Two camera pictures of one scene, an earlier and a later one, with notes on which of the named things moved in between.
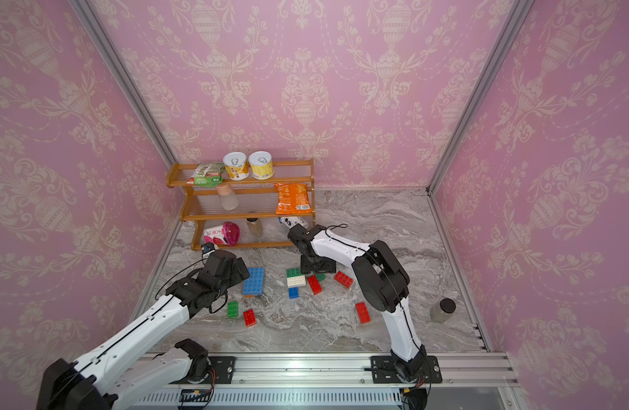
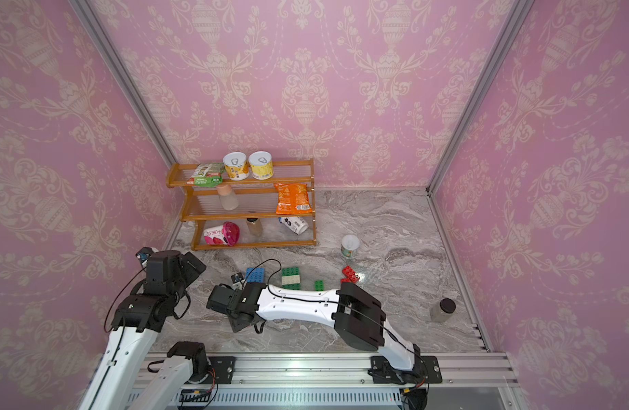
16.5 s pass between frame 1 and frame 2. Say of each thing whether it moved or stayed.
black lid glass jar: stayed
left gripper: moved
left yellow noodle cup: stayed
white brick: moved
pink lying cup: stayed
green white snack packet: stayed
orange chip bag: stayed
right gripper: moved
